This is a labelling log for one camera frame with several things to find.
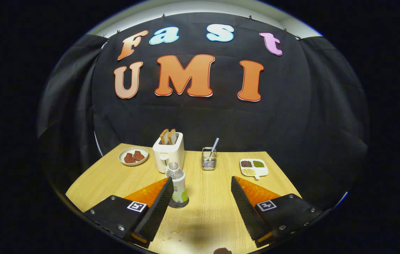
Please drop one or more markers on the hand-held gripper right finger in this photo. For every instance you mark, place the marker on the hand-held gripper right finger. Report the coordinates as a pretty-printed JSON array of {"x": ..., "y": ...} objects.
[{"x": 245, "y": 211}]

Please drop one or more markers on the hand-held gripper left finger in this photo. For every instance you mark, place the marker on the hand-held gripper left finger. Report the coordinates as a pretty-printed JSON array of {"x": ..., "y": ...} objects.
[{"x": 157, "y": 211}]

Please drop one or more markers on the dark round coaster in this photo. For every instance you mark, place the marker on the dark round coaster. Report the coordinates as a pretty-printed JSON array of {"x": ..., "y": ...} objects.
[{"x": 185, "y": 204}]

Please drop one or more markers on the clear plastic juice bottle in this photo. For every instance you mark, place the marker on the clear plastic juice bottle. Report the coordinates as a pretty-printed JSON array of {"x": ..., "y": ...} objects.
[{"x": 178, "y": 185}]

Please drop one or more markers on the wooden table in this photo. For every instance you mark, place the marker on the wooden table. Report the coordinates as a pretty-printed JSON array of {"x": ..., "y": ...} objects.
[{"x": 207, "y": 197}]

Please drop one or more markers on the white divided bean dish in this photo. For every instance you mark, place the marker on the white divided bean dish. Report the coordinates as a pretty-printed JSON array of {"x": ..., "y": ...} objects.
[{"x": 254, "y": 167}]

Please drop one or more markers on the white round plate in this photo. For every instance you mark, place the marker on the white round plate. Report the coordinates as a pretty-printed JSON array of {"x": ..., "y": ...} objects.
[{"x": 133, "y": 164}]

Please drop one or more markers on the white toaster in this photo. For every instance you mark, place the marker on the white toaster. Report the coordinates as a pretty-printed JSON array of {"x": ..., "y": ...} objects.
[{"x": 166, "y": 155}]

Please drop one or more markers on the toast slice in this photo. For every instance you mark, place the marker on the toast slice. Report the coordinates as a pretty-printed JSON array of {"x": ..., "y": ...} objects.
[
  {"x": 164, "y": 137},
  {"x": 172, "y": 136}
]

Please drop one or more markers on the black backdrop cloth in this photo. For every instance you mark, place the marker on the black backdrop cloth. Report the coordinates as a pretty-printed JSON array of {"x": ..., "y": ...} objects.
[{"x": 291, "y": 116}]

